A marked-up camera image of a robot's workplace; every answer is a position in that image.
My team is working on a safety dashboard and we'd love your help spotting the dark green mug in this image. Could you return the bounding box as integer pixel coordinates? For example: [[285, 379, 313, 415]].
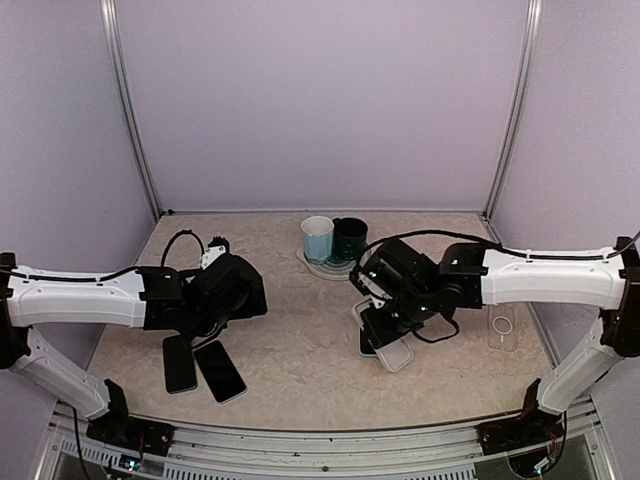
[[333, 217, 368, 261]]

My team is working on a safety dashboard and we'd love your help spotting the aluminium corner post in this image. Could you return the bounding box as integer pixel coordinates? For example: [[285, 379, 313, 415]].
[[100, 0, 163, 222], [482, 0, 543, 223]]

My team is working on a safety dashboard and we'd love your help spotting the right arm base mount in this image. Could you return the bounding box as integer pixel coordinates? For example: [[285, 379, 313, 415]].
[[476, 411, 565, 455]]

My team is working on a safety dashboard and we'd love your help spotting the aluminium front rail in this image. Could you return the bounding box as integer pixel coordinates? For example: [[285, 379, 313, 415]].
[[29, 398, 618, 479]]

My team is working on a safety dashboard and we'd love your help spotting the clear magsafe phone case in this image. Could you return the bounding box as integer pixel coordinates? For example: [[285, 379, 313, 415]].
[[487, 304, 517, 353]]

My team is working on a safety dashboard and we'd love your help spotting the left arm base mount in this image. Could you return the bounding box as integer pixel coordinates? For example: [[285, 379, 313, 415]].
[[86, 418, 175, 457]]

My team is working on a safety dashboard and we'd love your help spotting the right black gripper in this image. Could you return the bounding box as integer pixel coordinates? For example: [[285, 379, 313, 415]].
[[361, 287, 438, 349]]

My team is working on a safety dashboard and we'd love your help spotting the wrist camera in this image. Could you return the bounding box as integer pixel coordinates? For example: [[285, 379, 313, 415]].
[[200, 236, 230, 269], [349, 239, 425, 298]]

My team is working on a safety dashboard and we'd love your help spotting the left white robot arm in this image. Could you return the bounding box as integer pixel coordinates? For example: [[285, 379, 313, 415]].
[[1, 252, 268, 445]]

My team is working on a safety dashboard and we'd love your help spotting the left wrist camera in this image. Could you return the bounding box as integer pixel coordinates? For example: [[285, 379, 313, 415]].
[[200, 236, 230, 269]]

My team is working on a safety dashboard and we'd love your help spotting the black phone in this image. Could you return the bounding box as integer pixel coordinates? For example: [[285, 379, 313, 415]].
[[163, 335, 198, 394], [194, 341, 247, 404]]

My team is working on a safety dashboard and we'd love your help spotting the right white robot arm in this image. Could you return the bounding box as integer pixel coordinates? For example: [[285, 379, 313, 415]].
[[350, 235, 639, 444]]

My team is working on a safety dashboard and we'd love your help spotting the left aluminium corner post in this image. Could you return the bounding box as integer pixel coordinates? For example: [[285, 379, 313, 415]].
[[100, 0, 163, 222]]

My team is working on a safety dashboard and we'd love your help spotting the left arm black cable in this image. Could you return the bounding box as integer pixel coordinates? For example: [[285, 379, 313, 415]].
[[0, 228, 209, 281]]

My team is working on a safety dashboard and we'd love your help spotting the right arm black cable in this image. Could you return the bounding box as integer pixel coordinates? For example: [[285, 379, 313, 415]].
[[359, 228, 640, 346]]

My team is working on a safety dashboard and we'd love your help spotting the light blue white mug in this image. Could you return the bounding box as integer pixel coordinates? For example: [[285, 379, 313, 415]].
[[300, 216, 334, 265]]

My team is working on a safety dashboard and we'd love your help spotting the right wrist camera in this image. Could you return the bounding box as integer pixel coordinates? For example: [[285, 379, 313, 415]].
[[349, 239, 425, 298]]

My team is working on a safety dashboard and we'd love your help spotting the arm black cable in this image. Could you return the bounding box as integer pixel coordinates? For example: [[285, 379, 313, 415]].
[[359, 228, 640, 346], [0, 228, 209, 281]]

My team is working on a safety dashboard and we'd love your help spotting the right aluminium corner post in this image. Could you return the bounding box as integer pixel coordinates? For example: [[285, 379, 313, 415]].
[[482, 0, 543, 223]]

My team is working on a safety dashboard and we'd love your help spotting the clear round plate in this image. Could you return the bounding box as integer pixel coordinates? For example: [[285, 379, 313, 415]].
[[296, 246, 356, 282]]

